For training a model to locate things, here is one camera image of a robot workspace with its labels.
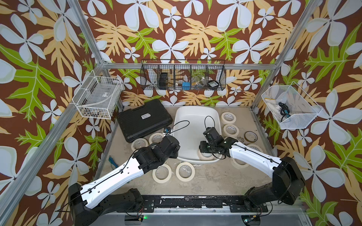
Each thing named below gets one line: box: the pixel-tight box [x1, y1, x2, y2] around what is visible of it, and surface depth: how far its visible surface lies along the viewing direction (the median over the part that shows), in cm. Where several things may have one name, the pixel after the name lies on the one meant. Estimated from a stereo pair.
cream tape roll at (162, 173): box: [152, 163, 173, 184], surface depth 84 cm
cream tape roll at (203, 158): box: [197, 148, 220, 161], surface depth 90 cm
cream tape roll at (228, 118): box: [220, 111, 237, 125], surface depth 113 cm
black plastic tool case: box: [116, 98, 173, 143], surface depth 106 cm
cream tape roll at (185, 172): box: [175, 161, 196, 183], surface depth 86 cm
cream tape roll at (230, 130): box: [222, 123, 240, 138], surface depth 106 cm
